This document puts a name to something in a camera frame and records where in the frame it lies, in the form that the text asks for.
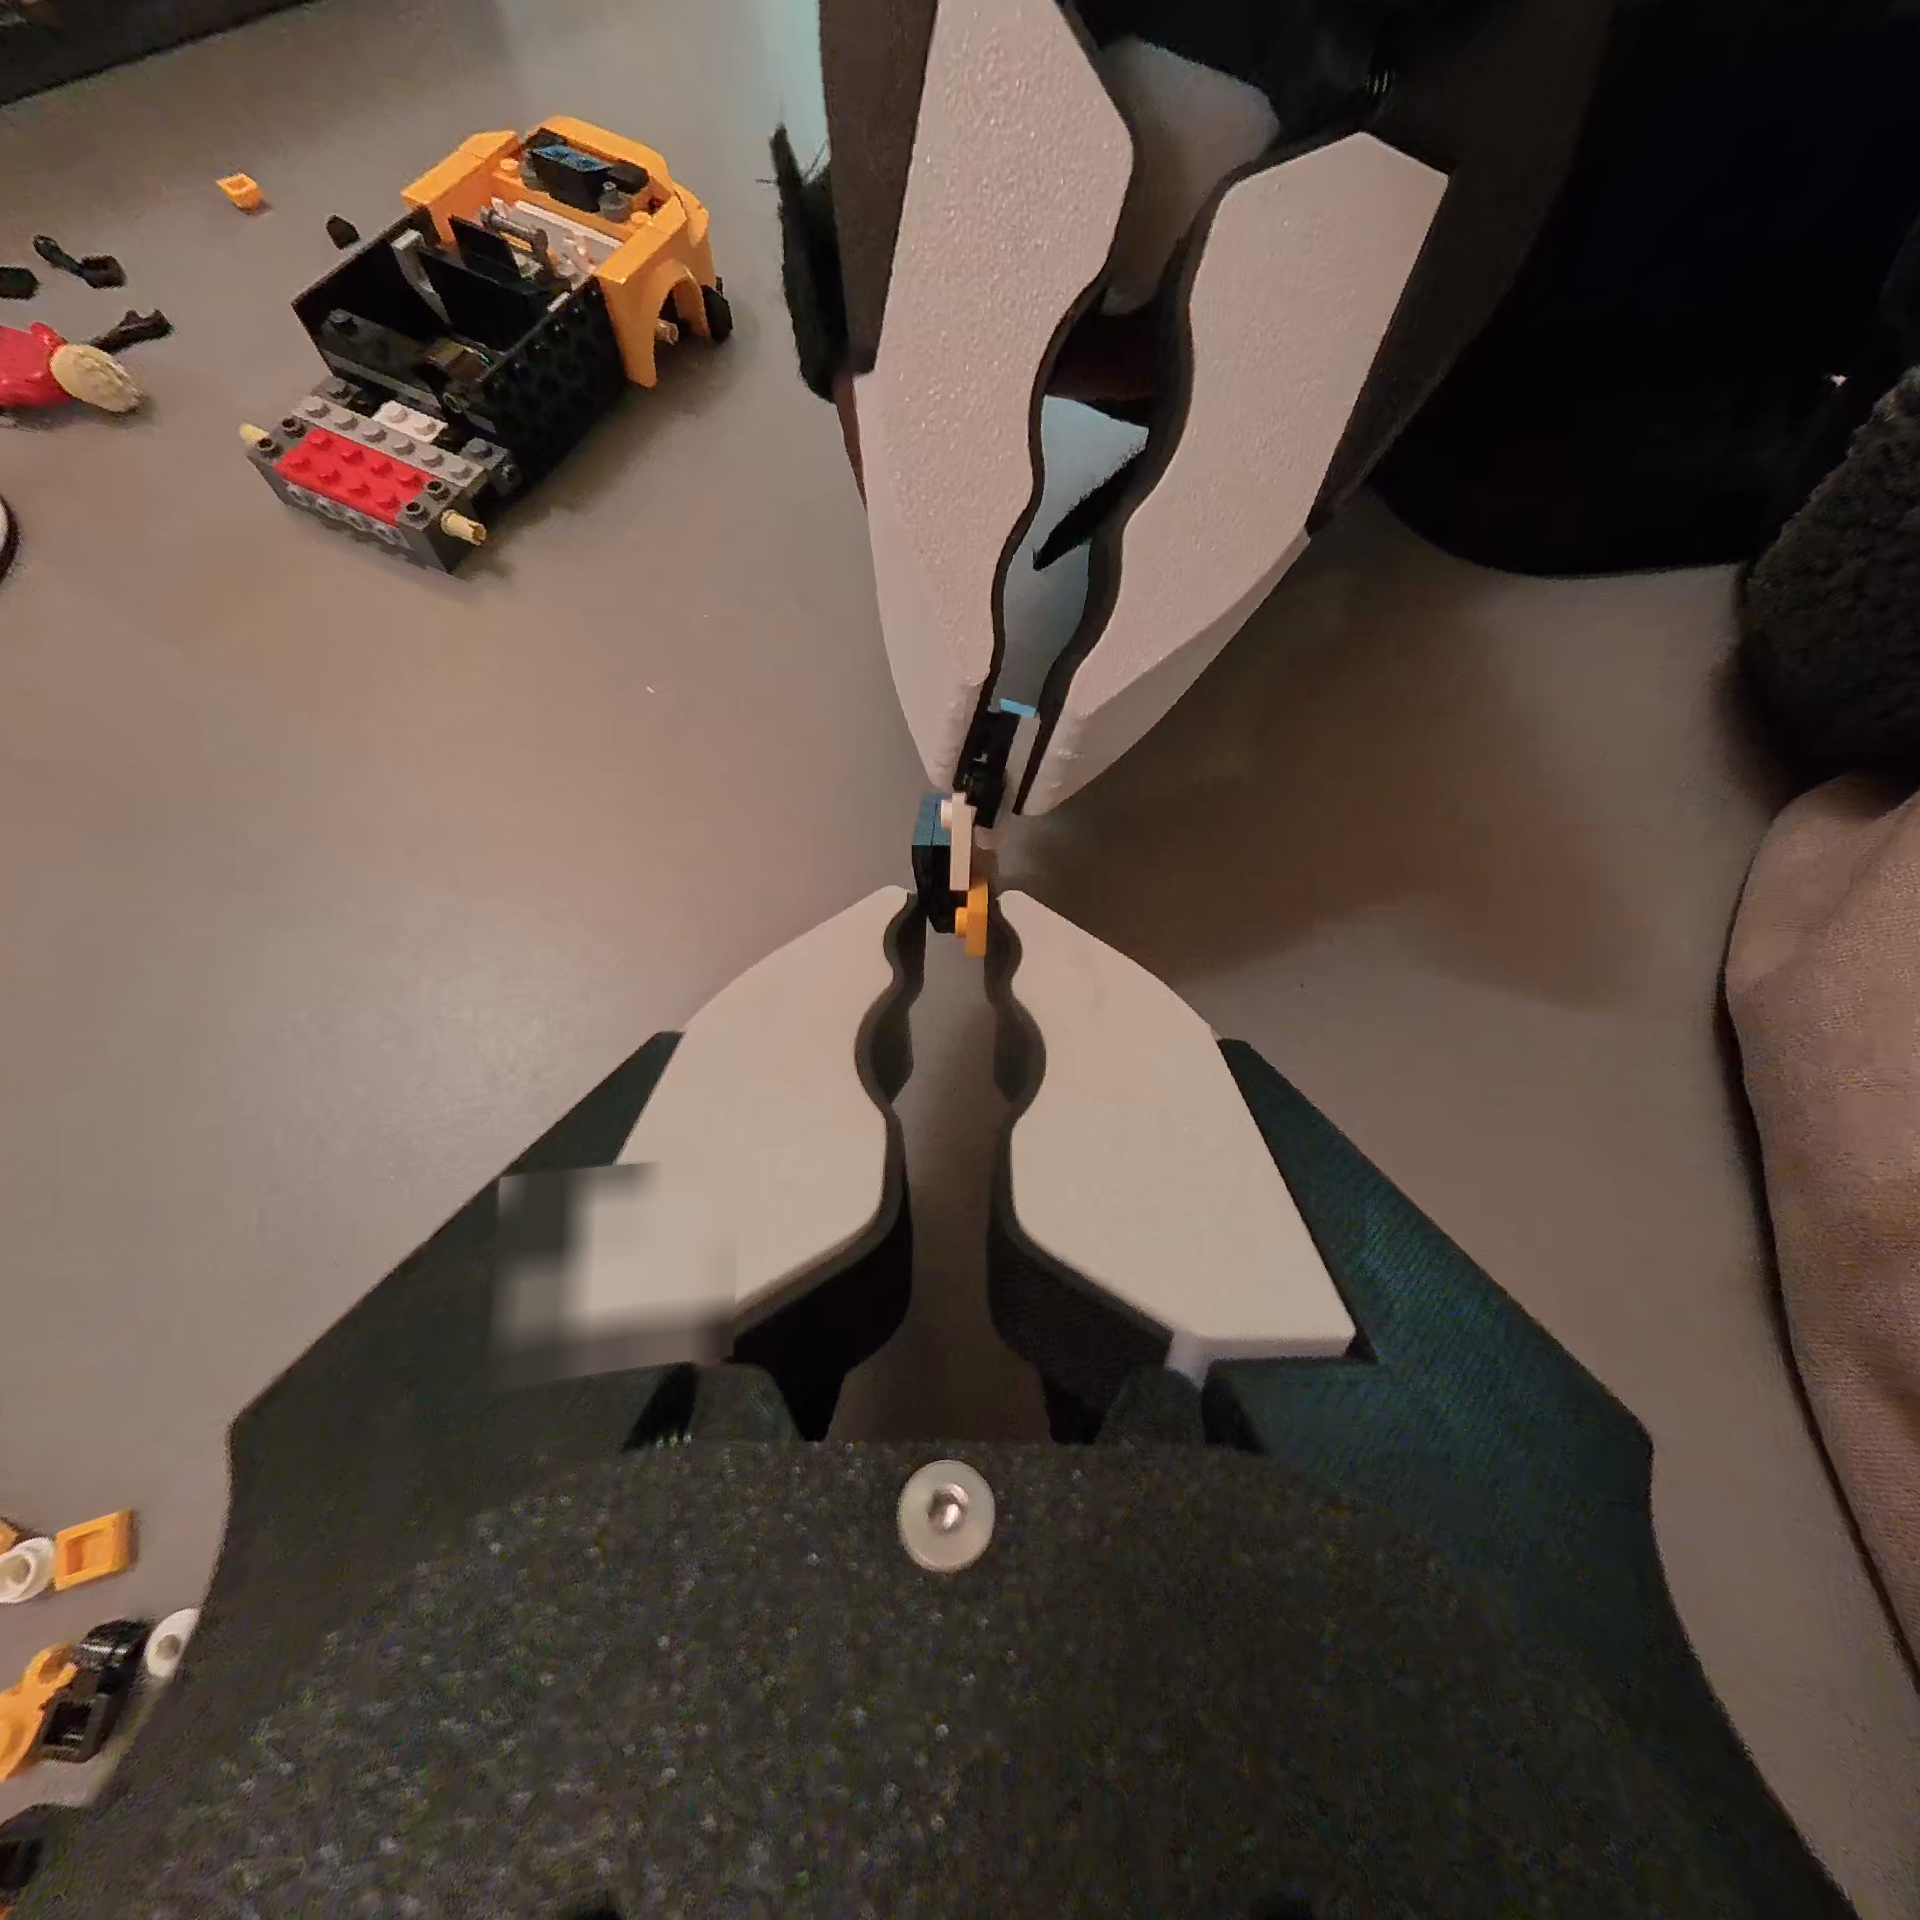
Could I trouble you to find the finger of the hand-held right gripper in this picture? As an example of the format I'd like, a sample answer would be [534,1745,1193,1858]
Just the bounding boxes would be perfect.
[1015,133,1452,823]
[852,0,1138,795]

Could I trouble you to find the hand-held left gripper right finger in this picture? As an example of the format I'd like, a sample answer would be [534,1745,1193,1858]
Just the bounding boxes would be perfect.
[984,888,1360,1374]

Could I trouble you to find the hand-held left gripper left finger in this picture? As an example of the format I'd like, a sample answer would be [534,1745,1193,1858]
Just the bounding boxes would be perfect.
[618,885,919,1330]

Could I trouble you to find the small lego subassembly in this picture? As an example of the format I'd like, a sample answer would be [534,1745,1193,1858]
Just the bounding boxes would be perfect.
[911,786,997,960]

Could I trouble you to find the pile of small lego pieces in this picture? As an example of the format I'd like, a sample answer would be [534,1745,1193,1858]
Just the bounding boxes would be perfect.
[0,1507,201,1878]

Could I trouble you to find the orange black lego car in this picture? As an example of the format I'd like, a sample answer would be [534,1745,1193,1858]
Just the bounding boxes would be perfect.
[241,116,739,580]

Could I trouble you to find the red and tan lego figure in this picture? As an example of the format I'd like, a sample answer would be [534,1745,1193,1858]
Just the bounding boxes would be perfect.
[0,318,148,420]

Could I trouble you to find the person's right hand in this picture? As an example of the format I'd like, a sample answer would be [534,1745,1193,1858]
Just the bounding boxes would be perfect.
[1058,304,1163,402]

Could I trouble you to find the beige sweatshirt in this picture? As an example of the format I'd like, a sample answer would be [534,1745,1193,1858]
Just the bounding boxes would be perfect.
[1722,772,1920,1668]

